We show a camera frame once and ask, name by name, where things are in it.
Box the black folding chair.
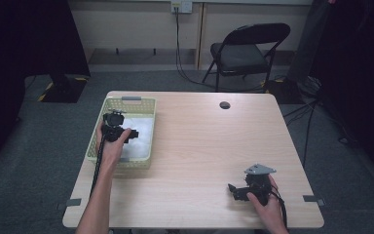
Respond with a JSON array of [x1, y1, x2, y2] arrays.
[[202, 22, 291, 94]]

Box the white wall socket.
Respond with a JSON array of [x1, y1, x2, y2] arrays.
[[170, 0, 193, 15]]

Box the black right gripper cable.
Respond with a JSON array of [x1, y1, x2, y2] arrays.
[[271, 191, 288, 228]]

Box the white towel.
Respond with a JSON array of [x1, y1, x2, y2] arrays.
[[120, 116, 155, 160]]

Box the person's left hand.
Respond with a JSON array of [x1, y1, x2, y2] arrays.
[[95, 120, 132, 170]]

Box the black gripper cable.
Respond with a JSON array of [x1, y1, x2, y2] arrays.
[[271, 191, 288, 228], [90, 135, 107, 199]]

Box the black stand base yellow tape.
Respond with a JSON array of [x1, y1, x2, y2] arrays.
[[38, 73, 90, 104]]

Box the grey tape strip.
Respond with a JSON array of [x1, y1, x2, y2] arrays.
[[56, 198, 82, 212], [302, 194, 326, 208]]

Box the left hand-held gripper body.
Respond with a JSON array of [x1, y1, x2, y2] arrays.
[[101, 109, 131, 143]]

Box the black floor cables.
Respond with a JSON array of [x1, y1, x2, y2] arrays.
[[281, 97, 322, 169]]

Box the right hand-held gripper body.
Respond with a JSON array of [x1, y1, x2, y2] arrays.
[[243, 164, 277, 207]]

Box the dark curtain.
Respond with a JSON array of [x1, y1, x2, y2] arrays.
[[285, 0, 374, 189], [0, 0, 91, 172]]

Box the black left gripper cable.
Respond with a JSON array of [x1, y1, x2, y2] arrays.
[[90, 135, 107, 199]]

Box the yellow plastic basket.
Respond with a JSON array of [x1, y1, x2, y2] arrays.
[[85, 96, 158, 170]]

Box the person's right hand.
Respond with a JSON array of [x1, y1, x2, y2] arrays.
[[246, 175, 285, 225]]

